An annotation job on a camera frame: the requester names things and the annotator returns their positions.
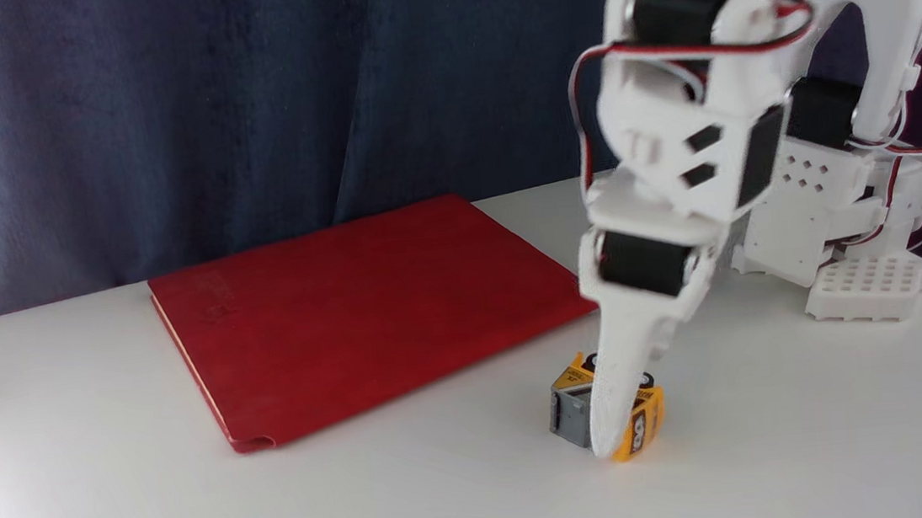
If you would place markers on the dark blue curtain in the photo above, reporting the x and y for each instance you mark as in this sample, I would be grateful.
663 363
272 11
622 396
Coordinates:
159 110

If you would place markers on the red notebook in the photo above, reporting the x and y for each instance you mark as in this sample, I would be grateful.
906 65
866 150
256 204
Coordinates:
364 310

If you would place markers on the yellow grey toy truck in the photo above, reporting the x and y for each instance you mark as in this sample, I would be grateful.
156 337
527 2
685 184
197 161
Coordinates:
570 407

